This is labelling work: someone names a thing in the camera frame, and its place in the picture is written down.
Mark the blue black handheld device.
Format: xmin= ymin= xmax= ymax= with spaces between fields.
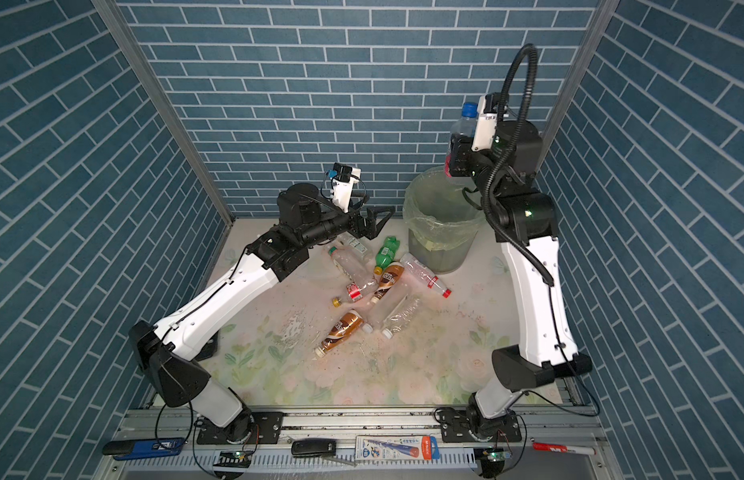
xmin=102 ymin=438 xmax=186 ymax=461

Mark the clear bottle green label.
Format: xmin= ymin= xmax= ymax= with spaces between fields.
xmin=328 ymin=246 xmax=377 ymax=290

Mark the clear square white-label bottle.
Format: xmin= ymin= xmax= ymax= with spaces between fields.
xmin=336 ymin=232 xmax=372 ymax=262

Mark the green plastic bin liner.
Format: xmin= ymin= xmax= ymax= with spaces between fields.
xmin=403 ymin=167 xmax=486 ymax=251

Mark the Fiji water bottle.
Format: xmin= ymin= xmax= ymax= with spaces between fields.
xmin=445 ymin=102 xmax=478 ymax=179

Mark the brown coffee bottle upper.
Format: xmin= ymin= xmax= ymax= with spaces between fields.
xmin=371 ymin=262 xmax=405 ymax=304

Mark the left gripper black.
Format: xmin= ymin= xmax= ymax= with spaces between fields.
xmin=296 ymin=190 xmax=392 ymax=251

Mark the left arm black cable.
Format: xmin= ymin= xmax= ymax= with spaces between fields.
xmin=152 ymin=239 xmax=260 ymax=480

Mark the brown coffee bottle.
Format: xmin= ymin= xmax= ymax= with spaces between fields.
xmin=314 ymin=310 xmax=366 ymax=358
xmin=371 ymin=262 xmax=405 ymax=304

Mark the clear crushed water bottle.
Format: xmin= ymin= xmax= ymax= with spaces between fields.
xmin=382 ymin=295 xmax=423 ymax=339

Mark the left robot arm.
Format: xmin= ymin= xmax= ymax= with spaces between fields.
xmin=129 ymin=182 xmax=396 ymax=443

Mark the brown coffee bottle lower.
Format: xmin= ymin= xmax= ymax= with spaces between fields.
xmin=314 ymin=310 xmax=366 ymax=358

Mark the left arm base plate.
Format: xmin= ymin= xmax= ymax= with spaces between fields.
xmin=196 ymin=410 xmax=284 ymax=445

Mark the green Sprite bottle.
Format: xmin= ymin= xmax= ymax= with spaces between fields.
xmin=374 ymin=236 xmax=400 ymax=275

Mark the grey mesh waste bin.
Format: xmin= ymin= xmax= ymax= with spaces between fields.
xmin=409 ymin=230 xmax=476 ymax=274

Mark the aluminium front rail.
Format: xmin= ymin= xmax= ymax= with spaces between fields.
xmin=94 ymin=405 xmax=622 ymax=479

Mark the red label yellow cap bottle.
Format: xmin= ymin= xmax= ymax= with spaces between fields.
xmin=332 ymin=281 xmax=378 ymax=307

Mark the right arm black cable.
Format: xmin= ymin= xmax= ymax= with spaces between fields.
xmin=434 ymin=43 xmax=602 ymax=479

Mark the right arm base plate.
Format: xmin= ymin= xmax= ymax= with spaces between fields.
xmin=433 ymin=407 xmax=522 ymax=443

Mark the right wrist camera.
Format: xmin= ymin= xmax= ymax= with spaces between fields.
xmin=472 ymin=92 xmax=507 ymax=152

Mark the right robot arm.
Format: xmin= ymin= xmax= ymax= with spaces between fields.
xmin=448 ymin=114 xmax=593 ymax=430

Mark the packaged pen blister card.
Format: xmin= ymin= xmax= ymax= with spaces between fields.
xmin=355 ymin=436 xmax=441 ymax=461

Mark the pink label red cap bottle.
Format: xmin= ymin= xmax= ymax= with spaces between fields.
xmin=400 ymin=253 xmax=452 ymax=298

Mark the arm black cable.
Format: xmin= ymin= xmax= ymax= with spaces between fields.
xmin=434 ymin=43 xmax=602 ymax=479
xmin=152 ymin=239 xmax=260 ymax=480

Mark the red white marker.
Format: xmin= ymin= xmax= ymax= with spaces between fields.
xmin=532 ymin=442 xmax=596 ymax=456

